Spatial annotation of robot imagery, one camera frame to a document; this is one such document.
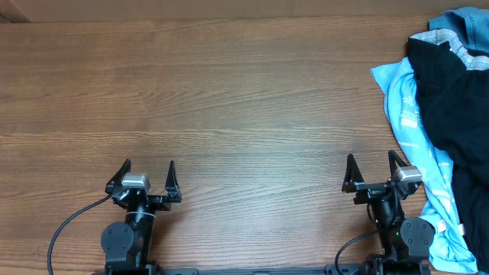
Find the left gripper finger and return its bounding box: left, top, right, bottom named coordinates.
left=165, top=160, right=182, bottom=202
left=105, top=159, right=131, bottom=194

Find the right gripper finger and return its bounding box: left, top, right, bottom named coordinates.
left=342, top=154, right=364, bottom=193
left=387, top=150, right=408, bottom=176

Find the black shorts grey waistband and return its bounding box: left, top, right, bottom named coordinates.
left=408, top=29, right=488, bottom=173

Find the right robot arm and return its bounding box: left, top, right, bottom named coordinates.
left=334, top=150, right=436, bottom=275

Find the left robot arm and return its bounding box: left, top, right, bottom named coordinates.
left=101, top=159, right=182, bottom=275

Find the black garment in pile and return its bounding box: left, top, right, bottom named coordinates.
left=452, top=165, right=488, bottom=273

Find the light blue printed t-shirt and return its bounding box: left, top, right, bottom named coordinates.
left=371, top=58, right=478, bottom=273

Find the blue denim garment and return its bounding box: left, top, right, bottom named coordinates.
left=428, top=7, right=488, bottom=53

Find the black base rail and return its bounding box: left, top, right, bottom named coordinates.
left=91, top=263, right=432, bottom=275

